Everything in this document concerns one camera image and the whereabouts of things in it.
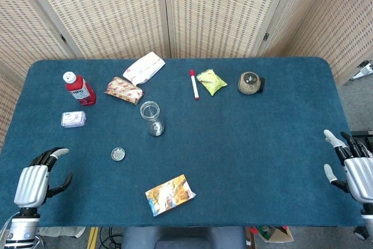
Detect red juice bottle white cap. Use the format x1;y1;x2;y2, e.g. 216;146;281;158
62;71;97;107

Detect blue table cloth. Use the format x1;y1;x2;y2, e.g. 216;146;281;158
0;56;367;228

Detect glass grain jar black lid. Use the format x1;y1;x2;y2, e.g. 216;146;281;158
237;71;266;96

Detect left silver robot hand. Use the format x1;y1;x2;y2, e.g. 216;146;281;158
13;147;73;208

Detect black floor cables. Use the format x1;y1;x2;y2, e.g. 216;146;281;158
98;227;124;249

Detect small white wrapped pack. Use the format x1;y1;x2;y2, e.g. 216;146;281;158
61;111;87;128

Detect black caster wheel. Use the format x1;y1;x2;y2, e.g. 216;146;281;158
354;225;369;240

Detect black equipment block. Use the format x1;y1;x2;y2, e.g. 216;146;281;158
351;130;373;151

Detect woven folding screen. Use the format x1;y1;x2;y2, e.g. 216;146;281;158
0;0;373;145

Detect white pouch red print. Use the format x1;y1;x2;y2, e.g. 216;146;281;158
122;51;166;86

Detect metal stand leg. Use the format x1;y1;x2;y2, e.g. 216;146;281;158
343;60;373;85

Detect green snack packet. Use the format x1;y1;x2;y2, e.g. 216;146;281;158
196;69;228;97

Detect white cloth bag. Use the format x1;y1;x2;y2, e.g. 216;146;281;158
37;226;87;240

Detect colourful snack packet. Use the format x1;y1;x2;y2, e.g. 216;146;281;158
145;174;196;217

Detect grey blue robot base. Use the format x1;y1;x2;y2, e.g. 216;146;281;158
121;226;247;249

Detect brown red snack packet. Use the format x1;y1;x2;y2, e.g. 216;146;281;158
104;76;145;106

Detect cardboard box with items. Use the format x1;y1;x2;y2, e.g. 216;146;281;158
251;226;294;244

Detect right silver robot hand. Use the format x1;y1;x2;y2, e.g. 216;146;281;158
323;129;373;205

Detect clear glass jar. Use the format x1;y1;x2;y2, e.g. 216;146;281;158
140;101;166;137

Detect red white marker pen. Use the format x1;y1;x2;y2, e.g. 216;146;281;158
189;69;200;100

